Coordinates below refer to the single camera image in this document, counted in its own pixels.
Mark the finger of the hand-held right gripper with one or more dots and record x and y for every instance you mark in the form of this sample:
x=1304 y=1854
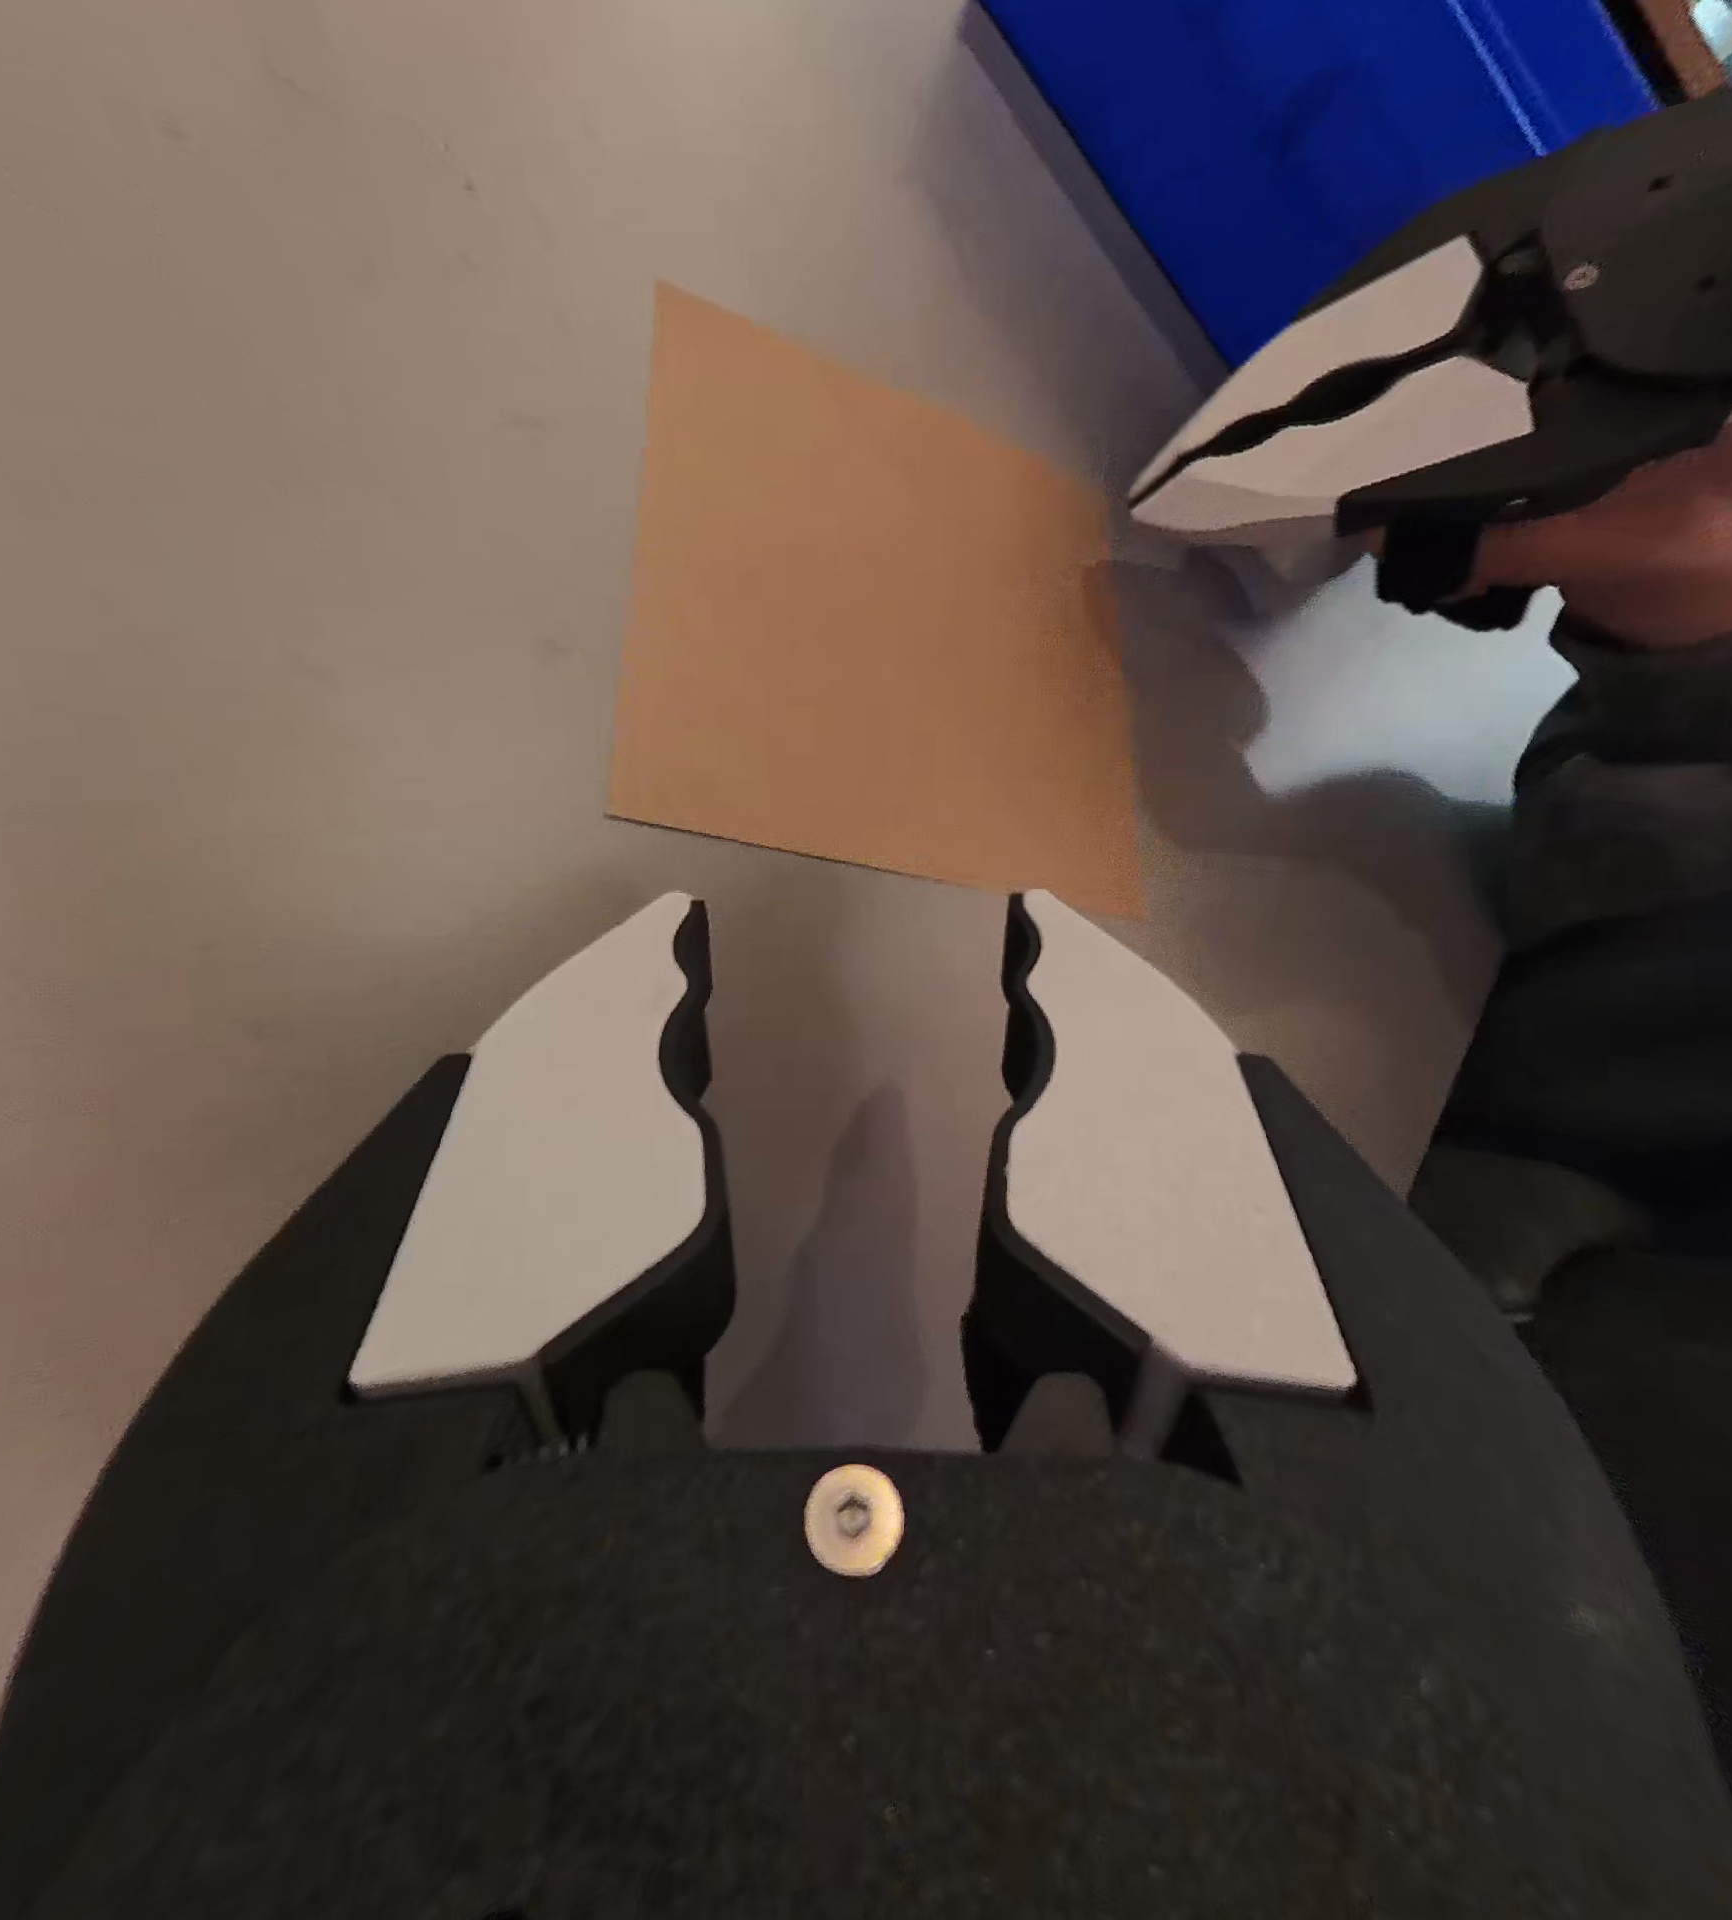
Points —
x=1347 y=450
x=1361 y=322

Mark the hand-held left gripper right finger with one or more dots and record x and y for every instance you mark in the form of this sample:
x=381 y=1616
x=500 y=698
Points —
x=1167 y=1185

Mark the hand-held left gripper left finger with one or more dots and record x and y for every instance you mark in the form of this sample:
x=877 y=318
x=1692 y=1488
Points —
x=551 y=1185

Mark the blue box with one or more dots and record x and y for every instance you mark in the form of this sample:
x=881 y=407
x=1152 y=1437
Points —
x=1256 y=120

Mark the mushroom-patterned tan-backed origami paper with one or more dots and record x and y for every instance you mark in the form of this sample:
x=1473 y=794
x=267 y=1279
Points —
x=866 y=601

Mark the person's right forearm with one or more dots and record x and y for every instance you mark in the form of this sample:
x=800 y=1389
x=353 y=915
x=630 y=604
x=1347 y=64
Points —
x=1676 y=721

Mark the person's right hand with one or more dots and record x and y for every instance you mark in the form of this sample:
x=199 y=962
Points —
x=1691 y=540

